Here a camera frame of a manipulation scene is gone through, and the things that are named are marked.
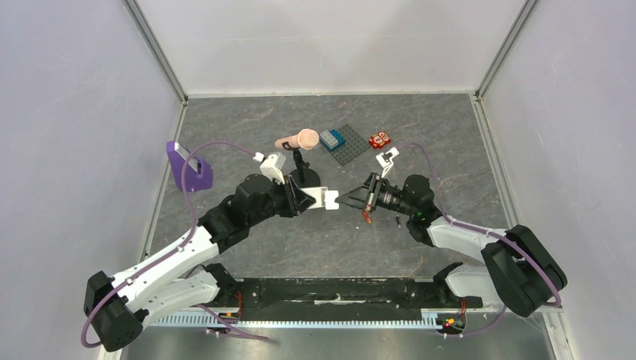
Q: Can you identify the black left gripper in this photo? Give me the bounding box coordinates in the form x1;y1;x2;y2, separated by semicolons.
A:
247;175;316;227

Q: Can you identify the orange AAA battery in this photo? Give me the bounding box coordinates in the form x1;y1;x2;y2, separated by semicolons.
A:
362;211;372;224

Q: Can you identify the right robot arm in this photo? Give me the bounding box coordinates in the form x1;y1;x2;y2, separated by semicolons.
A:
300;172;568;317

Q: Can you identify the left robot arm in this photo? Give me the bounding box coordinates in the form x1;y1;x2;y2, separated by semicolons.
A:
80;174;326;352

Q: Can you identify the black microphone stand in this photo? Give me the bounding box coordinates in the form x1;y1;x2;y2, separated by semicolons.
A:
282;141;321;188

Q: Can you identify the grey lego baseplate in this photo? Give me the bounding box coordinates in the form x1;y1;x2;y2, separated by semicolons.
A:
331;124;371;166

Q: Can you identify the red toy block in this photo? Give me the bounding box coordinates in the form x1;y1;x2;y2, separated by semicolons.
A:
368;131;392;149

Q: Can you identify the blue grey lego brick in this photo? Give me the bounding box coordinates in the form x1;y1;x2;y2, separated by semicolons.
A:
319;129;346;152

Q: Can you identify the purple phone holder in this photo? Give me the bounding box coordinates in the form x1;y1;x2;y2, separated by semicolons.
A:
166;140;213;192

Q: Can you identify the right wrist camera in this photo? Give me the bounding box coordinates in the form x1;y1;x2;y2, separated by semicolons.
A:
376;147;400;179

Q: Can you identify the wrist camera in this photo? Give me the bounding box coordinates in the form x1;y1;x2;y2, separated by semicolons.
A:
376;147;400;179
253;151;286;185

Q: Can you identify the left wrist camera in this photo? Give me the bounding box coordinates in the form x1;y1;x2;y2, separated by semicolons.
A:
253;151;286;185

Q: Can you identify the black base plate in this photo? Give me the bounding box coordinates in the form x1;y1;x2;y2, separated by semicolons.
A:
203;263;483;322

